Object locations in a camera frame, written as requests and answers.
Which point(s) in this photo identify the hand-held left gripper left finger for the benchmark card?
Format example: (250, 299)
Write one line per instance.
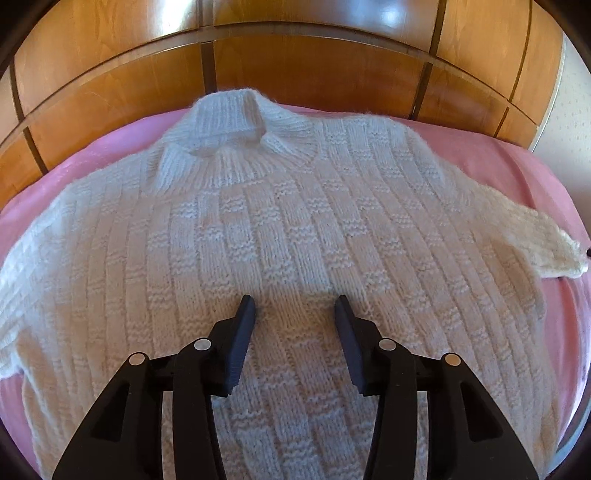
(241, 341)

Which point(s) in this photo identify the white knitted sweater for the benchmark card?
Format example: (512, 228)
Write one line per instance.
(295, 221)

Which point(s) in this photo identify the pink bed sheet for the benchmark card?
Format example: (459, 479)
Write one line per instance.
(517, 170)

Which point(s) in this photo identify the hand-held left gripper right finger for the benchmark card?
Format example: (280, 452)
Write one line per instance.
(350, 341)

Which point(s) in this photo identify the wooden panelled headboard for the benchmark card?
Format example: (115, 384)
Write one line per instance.
(295, 74)

